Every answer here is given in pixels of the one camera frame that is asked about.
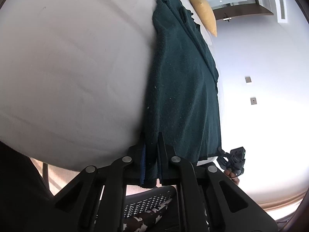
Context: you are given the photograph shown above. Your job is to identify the dark green knit sweater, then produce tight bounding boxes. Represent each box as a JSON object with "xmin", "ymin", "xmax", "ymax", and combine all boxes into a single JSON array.
[{"xmin": 139, "ymin": 0, "xmax": 221, "ymax": 188}]

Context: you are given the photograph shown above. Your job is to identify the person's right hand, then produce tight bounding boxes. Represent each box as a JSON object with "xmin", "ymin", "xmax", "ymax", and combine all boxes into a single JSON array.
[{"xmin": 224, "ymin": 169, "xmax": 240, "ymax": 185}]

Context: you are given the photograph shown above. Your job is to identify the black mesh basket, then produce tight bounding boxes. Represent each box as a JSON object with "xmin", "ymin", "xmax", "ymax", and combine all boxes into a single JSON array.
[{"xmin": 124, "ymin": 186, "xmax": 176, "ymax": 218}]

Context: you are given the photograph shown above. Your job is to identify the bed with white sheet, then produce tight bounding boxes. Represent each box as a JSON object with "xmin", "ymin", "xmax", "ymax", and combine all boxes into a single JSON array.
[{"xmin": 0, "ymin": 0, "xmax": 225, "ymax": 173}]

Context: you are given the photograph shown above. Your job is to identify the yellow pillow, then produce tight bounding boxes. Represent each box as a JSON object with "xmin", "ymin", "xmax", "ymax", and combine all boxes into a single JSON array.
[{"xmin": 190, "ymin": 0, "xmax": 217, "ymax": 37}]

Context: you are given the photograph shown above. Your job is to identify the dark wooden door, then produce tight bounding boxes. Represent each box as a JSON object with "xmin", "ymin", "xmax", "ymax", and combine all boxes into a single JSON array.
[{"xmin": 185, "ymin": 0, "xmax": 275, "ymax": 21}]

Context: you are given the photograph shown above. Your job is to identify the air conditioner vent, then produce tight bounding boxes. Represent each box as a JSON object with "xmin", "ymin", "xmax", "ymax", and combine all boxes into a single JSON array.
[{"xmin": 276, "ymin": 0, "xmax": 288, "ymax": 23}]

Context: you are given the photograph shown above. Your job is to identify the wall socket plate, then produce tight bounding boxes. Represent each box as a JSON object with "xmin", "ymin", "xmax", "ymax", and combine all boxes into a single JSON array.
[{"xmin": 250, "ymin": 97, "xmax": 257, "ymax": 105}]

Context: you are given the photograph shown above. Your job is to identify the wall switch plate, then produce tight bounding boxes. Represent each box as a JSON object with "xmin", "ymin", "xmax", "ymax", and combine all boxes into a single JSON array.
[{"xmin": 245, "ymin": 77, "xmax": 251, "ymax": 83}]

